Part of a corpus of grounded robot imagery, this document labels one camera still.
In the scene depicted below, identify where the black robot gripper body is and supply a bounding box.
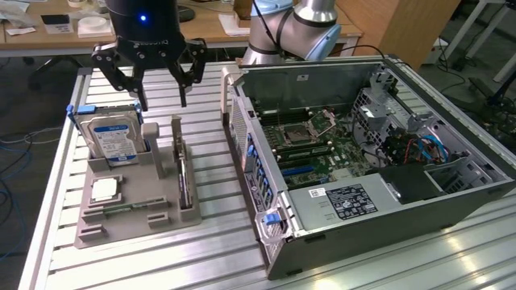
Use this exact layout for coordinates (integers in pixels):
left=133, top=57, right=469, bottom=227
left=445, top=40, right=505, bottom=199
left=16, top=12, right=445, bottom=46
left=105, top=0, right=187, bottom=70

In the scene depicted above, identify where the gpu card with metal bracket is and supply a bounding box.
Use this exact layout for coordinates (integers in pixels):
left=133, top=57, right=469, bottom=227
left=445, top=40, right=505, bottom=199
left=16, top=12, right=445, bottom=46
left=169, top=114, right=193, bottom=211

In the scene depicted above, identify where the flat white box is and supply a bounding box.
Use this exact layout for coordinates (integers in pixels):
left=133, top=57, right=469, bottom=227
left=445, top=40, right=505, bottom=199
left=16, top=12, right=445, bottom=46
left=76, top=16, right=113, bottom=39

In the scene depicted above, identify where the white round roll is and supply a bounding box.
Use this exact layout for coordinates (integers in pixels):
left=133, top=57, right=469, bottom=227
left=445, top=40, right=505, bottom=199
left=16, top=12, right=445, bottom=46
left=79, top=17, right=107, bottom=30

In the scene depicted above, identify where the light wooden desk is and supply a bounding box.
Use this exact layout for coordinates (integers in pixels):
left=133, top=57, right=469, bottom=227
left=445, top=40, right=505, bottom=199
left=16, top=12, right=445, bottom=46
left=0, top=0, right=364, bottom=66

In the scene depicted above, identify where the white paper stack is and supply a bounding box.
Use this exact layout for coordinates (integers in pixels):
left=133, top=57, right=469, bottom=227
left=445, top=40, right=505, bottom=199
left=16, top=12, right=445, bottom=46
left=219, top=13, right=252, bottom=36

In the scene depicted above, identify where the black and white box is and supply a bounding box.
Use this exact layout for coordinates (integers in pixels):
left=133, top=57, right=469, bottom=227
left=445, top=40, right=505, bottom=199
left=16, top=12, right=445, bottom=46
left=40, top=13, right=75, bottom=35

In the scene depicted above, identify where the small cardboard box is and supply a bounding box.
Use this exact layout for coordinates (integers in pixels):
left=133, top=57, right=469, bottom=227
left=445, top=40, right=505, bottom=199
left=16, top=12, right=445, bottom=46
left=233, top=0, right=253, bottom=21

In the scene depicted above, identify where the black RAM slot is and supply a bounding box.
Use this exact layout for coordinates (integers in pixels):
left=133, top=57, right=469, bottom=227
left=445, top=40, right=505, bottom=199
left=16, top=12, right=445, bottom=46
left=261, top=115, right=311, bottom=124

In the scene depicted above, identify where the clear plastic bag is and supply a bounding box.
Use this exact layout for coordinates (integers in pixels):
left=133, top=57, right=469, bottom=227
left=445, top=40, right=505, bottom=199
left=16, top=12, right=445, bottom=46
left=0, top=0, right=37, bottom=27

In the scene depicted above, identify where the CPU socket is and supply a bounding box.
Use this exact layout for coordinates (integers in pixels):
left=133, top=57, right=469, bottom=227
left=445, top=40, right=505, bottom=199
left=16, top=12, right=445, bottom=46
left=281, top=122, right=313, bottom=146

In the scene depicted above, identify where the metal socket cover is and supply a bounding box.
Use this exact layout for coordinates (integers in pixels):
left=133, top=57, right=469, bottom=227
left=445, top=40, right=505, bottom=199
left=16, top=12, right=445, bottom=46
left=308, top=110, right=337, bottom=135

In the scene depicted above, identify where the silver CPU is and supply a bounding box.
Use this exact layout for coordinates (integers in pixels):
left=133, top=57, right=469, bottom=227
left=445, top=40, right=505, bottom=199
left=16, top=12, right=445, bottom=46
left=91, top=178, right=120, bottom=202

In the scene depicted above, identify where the installed green RAM stick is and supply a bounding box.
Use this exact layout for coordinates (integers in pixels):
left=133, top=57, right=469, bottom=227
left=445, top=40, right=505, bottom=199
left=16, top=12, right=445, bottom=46
left=276, top=144, right=329, bottom=160

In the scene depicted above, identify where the grey parts rack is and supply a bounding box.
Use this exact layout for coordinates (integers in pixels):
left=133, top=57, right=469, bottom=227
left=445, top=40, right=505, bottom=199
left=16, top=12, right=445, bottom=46
left=75, top=122, right=203, bottom=250

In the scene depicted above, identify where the blue expansion slot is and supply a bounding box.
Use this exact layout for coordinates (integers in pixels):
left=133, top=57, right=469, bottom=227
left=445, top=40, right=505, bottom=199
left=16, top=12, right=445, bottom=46
left=281, top=166, right=319, bottom=178

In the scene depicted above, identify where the loose green RAM stick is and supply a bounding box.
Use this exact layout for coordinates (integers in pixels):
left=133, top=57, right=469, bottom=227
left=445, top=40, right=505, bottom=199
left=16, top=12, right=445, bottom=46
left=103, top=201, right=156, bottom=214

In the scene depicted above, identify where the green motherboard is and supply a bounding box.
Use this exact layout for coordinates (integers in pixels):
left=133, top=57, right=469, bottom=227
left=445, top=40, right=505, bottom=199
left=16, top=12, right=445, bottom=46
left=257, top=107, right=383, bottom=190

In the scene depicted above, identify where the wooden cabinet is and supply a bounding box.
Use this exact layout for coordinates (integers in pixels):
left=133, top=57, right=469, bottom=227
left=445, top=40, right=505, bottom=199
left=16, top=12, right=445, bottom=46
left=336, top=0, right=463, bottom=70

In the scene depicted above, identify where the grey power supply unit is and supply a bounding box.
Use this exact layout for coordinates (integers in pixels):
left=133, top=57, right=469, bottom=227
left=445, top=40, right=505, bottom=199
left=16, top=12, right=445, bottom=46
left=288, top=173, right=404, bottom=230

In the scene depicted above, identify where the open grey PC case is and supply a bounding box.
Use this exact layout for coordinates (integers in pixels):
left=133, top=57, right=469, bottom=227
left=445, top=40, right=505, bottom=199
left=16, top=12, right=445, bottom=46
left=219, top=54, right=516, bottom=280

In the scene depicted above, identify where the hard disk with blue bracket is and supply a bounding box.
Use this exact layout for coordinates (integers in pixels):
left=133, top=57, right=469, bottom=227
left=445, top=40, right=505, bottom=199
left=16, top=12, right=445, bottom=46
left=65, top=101, right=152, bottom=167

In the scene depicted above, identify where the red wire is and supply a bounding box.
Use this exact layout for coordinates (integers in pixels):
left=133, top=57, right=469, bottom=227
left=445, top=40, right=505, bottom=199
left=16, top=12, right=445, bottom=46
left=404, top=137, right=417, bottom=164

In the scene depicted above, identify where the blue wire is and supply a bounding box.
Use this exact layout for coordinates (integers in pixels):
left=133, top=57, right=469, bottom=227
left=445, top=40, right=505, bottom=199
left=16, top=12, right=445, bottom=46
left=419, top=134, right=451, bottom=164

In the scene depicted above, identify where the white desk frame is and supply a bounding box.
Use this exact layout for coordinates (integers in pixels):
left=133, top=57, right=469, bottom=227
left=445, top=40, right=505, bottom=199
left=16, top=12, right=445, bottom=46
left=441, top=0, right=516, bottom=82

